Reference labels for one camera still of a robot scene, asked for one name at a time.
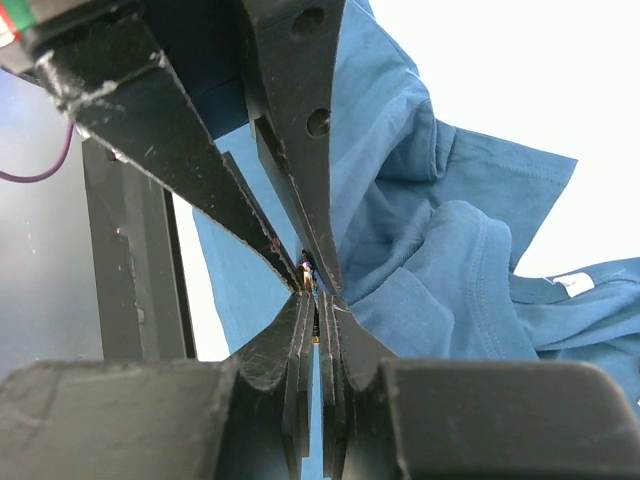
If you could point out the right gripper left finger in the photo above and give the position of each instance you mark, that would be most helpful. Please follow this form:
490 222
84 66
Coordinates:
246 417

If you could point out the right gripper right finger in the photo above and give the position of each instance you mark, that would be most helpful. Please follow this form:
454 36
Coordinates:
390 418

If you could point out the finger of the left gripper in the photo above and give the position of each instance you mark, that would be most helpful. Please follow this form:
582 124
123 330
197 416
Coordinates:
289 53

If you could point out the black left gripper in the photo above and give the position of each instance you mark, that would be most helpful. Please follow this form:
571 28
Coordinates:
120 69

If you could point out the silver blue leaf brooch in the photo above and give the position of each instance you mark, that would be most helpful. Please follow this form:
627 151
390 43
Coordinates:
308 270

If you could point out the blue t-shirt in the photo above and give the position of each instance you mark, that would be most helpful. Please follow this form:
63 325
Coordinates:
431 220

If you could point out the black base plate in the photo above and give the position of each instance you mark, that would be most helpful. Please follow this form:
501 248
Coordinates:
139 275

